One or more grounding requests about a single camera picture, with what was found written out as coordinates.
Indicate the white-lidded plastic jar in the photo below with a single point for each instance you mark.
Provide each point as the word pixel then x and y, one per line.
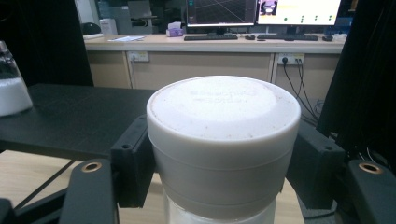
pixel 222 140

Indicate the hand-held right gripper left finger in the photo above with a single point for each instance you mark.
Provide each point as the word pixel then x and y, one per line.
pixel 134 161

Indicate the black rounded object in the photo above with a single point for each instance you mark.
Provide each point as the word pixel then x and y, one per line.
pixel 91 28

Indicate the wooden office desk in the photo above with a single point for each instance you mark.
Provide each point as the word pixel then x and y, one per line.
pixel 202 67

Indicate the black computer mouse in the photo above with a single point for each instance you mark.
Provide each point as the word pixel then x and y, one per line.
pixel 250 37
pixel 327 38

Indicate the black metal shelf rack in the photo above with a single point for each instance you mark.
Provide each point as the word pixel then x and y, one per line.
pixel 71 118

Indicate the sheets of paper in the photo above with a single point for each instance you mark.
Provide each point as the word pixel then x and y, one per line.
pixel 127 38

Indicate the black keyboard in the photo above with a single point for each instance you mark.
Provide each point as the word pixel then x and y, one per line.
pixel 210 37
pixel 288 37

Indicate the dark-screen computer monitor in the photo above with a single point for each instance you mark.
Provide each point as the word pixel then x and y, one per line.
pixel 219 12

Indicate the white box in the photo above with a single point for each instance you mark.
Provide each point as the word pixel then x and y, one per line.
pixel 108 26

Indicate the purple tissue box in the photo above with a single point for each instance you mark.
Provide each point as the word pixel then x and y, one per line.
pixel 174 31

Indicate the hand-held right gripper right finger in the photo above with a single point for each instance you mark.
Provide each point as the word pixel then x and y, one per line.
pixel 314 168

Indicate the clear container of white powder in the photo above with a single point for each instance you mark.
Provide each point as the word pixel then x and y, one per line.
pixel 11 90

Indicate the white wall socket with plugs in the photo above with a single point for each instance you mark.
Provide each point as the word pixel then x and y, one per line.
pixel 291 58

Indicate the bright-screen computer monitor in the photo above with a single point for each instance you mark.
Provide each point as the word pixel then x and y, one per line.
pixel 299 12

